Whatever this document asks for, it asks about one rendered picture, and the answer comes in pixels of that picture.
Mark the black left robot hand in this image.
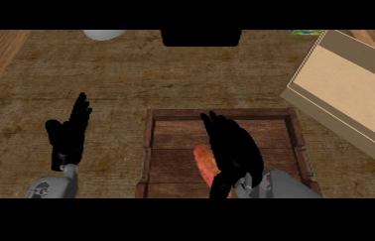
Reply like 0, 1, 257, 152
44, 91, 94, 173

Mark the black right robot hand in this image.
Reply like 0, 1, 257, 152
199, 110, 266, 199

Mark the orange sweet potato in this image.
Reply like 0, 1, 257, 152
192, 143, 235, 199

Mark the brown wooden tray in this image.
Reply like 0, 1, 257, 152
134, 107, 323, 199

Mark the tan cardboard box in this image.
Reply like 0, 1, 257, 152
280, 30, 375, 159

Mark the white rounded object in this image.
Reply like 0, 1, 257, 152
83, 30, 127, 42

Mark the black rectangular object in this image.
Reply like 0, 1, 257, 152
159, 30, 243, 48

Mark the green flat object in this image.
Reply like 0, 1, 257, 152
289, 30, 325, 37

